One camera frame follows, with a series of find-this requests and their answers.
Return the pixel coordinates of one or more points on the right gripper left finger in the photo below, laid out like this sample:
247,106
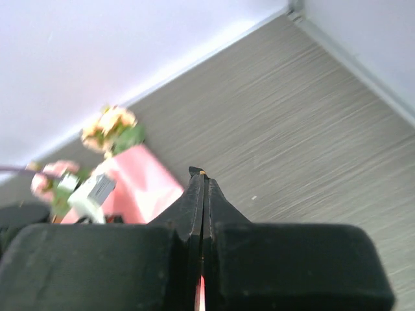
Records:
109,267

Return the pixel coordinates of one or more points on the pink flower bouquet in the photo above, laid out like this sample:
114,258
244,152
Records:
144,188

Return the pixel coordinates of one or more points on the black ribbon gold lettering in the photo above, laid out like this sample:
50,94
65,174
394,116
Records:
195,171

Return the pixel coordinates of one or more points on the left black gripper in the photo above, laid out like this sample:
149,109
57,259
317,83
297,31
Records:
15,217

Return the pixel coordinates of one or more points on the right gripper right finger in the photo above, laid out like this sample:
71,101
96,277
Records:
288,266

